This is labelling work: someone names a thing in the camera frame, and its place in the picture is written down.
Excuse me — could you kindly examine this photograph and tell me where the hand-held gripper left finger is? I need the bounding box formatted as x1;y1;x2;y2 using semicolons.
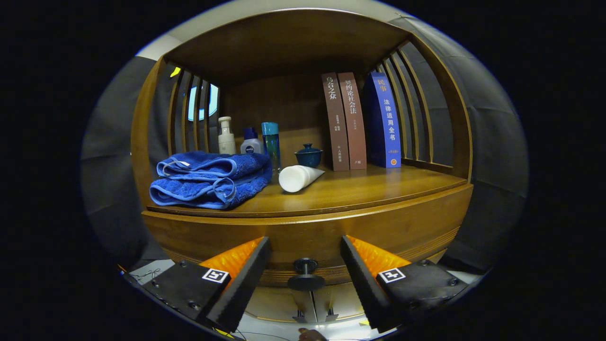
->
141;236;271;333

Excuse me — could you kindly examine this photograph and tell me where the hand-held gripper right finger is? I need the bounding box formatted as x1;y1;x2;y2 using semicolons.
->
340;235;469;333

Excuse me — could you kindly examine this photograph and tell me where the wooden drawer with black knob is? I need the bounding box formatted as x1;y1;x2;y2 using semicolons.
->
141;184;474;291

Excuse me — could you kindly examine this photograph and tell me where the white squeeze tube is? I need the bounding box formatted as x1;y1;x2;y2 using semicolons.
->
278;165;326;193

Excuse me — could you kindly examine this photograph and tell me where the wooden cabinet door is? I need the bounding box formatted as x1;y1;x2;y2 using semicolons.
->
245;284;314;323
312;283;367;323

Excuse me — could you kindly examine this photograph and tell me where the wooden countertop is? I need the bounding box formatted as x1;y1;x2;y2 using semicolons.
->
147;163;468;218

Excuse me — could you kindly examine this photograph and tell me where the wooden cabinet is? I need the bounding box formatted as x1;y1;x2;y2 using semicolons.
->
130;7;474;327

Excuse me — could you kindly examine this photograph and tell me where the folded blue towel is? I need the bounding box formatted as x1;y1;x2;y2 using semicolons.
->
149;151;273;210

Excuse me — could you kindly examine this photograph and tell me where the white bottle with blue cap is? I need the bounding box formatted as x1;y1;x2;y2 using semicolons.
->
240;127;262;154

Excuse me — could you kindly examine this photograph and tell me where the blue lidded teacup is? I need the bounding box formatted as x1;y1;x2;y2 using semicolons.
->
294;144;324;169

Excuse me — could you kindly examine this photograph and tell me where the cream pump bottle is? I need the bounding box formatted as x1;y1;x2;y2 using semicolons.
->
218;117;236;155

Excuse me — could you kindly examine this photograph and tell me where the clear teal bottle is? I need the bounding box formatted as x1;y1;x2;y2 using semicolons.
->
261;122;282;173

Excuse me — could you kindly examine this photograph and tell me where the reddish brown book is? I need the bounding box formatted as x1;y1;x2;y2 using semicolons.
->
337;72;367;170

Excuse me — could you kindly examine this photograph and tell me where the dark brown book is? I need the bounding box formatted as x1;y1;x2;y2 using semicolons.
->
321;72;350;171

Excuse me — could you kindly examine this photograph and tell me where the blue book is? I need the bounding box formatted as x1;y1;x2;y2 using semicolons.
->
365;72;402;169

